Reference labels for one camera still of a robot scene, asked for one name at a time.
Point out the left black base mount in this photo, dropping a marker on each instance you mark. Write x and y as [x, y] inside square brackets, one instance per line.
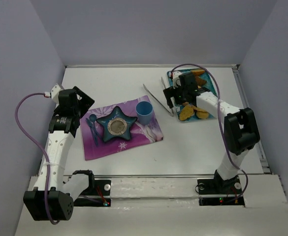
[97, 197]

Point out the metal tongs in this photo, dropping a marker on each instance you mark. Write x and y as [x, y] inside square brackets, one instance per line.
[162, 104]

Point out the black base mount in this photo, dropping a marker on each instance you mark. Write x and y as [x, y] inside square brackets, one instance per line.
[219, 194]
[97, 197]

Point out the dark chocolate bread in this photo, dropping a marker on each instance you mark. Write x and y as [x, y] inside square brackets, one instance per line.
[200, 82]

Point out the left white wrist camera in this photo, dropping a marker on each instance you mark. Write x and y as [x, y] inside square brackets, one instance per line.
[54, 93]

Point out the blue plastic spoon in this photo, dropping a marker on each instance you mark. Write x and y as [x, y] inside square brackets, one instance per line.
[92, 119]

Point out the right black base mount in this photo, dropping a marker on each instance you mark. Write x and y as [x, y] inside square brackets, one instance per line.
[219, 194]

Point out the brown bread wedge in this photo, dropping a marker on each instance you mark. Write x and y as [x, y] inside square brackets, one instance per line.
[198, 72]

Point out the blue plastic cup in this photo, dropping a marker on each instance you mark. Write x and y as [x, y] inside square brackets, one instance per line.
[144, 112]

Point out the teal floral tray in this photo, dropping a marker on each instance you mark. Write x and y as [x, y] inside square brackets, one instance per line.
[209, 85]

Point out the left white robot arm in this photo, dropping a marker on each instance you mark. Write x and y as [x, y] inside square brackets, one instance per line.
[51, 199]

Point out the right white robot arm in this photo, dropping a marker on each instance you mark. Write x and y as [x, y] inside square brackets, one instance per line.
[238, 129]

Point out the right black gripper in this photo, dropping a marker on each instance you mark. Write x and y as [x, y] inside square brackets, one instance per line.
[170, 91]

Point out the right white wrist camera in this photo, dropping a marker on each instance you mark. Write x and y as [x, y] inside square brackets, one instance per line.
[175, 79]

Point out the teal star-shaped plate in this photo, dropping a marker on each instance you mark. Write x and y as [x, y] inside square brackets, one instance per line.
[116, 125]

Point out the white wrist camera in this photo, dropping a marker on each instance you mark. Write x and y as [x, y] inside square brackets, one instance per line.
[54, 93]
[175, 79]

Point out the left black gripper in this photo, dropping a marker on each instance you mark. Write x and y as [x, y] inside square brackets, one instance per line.
[83, 101]

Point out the purple snowflake placemat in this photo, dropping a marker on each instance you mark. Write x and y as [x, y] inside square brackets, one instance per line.
[140, 134]

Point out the speckled bread slice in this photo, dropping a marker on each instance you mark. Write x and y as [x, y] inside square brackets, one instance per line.
[186, 113]

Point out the flat round bread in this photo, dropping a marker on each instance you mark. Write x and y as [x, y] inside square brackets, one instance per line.
[201, 113]

